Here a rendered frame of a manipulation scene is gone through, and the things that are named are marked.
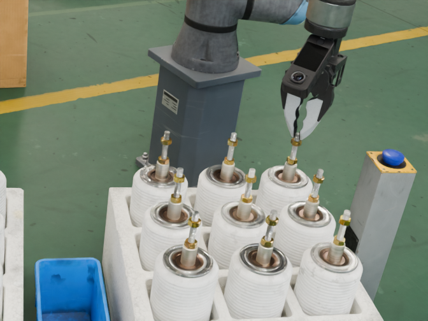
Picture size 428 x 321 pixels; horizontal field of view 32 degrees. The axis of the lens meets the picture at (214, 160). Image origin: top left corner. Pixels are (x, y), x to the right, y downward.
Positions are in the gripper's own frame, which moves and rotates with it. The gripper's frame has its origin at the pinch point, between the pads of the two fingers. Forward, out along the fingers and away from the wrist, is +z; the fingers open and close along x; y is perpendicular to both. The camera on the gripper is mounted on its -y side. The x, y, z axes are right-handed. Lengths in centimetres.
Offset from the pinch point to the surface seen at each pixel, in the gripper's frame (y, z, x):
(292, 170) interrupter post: -0.1, 7.3, -0.8
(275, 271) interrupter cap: -26.7, 9.1, -9.7
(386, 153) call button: 8.0, 1.6, -14.6
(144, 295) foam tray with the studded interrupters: -35.8, 16.6, 6.9
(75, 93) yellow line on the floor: 42, 35, 78
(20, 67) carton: 34, 29, 91
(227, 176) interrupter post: -8.1, 8.8, 8.3
